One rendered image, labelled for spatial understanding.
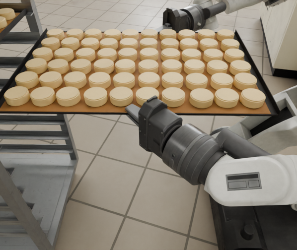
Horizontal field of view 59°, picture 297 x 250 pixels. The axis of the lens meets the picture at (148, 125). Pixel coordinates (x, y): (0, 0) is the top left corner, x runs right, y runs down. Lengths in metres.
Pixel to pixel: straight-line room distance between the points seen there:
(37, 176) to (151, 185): 0.55
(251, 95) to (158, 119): 0.22
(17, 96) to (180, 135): 0.36
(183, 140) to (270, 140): 0.48
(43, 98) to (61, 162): 0.79
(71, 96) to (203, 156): 0.31
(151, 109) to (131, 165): 1.02
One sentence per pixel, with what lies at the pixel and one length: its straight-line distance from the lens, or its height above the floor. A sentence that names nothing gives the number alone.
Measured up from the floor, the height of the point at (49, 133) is 0.33.
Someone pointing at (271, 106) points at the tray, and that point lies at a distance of 0.62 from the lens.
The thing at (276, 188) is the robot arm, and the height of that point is 0.86.
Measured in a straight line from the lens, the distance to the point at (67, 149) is 1.30.
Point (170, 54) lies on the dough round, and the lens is 0.71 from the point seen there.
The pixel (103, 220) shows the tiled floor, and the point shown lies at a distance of 1.31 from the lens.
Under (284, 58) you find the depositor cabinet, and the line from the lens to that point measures 2.28.
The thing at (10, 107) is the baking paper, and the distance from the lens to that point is 0.63.
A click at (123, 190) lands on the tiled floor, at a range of 1.38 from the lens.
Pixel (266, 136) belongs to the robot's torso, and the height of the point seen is 0.59.
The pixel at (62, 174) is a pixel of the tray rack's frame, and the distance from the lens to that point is 1.31.
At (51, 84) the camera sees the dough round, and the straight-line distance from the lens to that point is 0.64.
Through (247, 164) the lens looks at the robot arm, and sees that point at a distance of 0.39.
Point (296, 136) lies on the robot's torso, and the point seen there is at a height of 0.62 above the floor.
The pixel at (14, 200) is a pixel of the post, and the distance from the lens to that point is 0.82.
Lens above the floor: 1.16
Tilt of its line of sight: 43 degrees down
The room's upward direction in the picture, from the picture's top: straight up
